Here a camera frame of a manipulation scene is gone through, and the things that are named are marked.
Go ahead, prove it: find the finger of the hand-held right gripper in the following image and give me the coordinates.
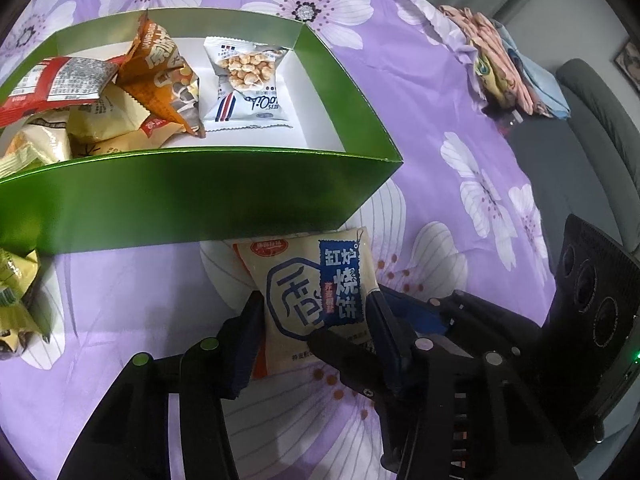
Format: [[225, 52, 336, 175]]
[[381, 287, 547, 357], [306, 329, 397, 402]]

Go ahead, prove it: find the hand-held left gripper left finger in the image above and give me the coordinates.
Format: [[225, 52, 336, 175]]
[[60, 291, 266, 480]]

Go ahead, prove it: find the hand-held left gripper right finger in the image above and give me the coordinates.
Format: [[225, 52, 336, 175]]
[[367, 290, 577, 480]]

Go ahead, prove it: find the white blue baked cake packet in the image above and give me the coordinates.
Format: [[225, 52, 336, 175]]
[[234, 226, 382, 380]]

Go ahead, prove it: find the green cardboard box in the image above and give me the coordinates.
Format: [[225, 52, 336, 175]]
[[0, 6, 405, 256]]

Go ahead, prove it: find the grey white peanut packet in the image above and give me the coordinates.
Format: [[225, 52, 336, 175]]
[[199, 35, 297, 134]]

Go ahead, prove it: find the tan rice cracker packet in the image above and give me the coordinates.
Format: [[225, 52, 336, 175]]
[[66, 84, 152, 156]]

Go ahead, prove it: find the orange snack packet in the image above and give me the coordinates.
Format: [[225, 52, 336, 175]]
[[116, 9, 207, 139]]

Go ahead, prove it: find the cream corn snack packet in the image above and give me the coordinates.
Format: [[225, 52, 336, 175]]
[[0, 124, 74, 177]]

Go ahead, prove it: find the red white snack packet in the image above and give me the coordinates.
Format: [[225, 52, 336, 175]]
[[0, 56, 127, 129]]

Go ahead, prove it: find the grey sofa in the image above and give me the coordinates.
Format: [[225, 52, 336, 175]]
[[510, 57, 640, 281]]

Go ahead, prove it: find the purple floral tablecloth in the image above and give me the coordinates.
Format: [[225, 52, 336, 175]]
[[0, 0, 568, 480]]

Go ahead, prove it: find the framed picture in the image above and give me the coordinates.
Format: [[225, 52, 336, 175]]
[[614, 41, 640, 82]]

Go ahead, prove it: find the pile of folded clothes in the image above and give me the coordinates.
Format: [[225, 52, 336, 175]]
[[439, 4, 572, 122]]

